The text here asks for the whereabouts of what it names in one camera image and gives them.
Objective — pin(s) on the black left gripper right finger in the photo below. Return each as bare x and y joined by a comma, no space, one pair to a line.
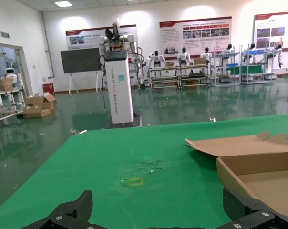
253,214

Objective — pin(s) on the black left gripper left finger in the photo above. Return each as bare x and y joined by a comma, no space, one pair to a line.
70,212

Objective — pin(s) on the cardboard box with oval hole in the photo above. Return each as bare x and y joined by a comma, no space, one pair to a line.
265,186

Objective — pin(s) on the green table cloth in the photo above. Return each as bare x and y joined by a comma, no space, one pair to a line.
110,155

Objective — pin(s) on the metal table clip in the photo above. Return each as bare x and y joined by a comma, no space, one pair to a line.
78,131

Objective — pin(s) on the closed cardboard carton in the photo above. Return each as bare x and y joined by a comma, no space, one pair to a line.
35,113

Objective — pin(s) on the open cardboard carton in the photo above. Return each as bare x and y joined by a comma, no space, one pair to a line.
39,101

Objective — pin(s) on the white tube rack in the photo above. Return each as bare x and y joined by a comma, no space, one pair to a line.
5,111

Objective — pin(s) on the metal shelf rack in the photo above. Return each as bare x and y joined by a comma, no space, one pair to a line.
226,55
253,82

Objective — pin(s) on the metal roller rack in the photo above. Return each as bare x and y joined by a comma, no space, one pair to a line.
194,76
163,77

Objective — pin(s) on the dark display on stand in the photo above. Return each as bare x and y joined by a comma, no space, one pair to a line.
79,59

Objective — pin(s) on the small white round-head robot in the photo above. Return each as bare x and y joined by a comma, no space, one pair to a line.
10,71

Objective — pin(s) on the white humanoid robot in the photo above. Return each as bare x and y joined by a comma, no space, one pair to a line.
184,57
252,46
227,50
206,55
156,60
279,46

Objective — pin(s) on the green exit sign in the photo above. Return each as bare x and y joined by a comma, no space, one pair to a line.
5,34

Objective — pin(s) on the grey wall pipe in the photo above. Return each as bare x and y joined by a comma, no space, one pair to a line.
49,52

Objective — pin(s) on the red white wall poster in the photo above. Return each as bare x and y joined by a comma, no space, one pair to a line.
172,35
82,35
265,23

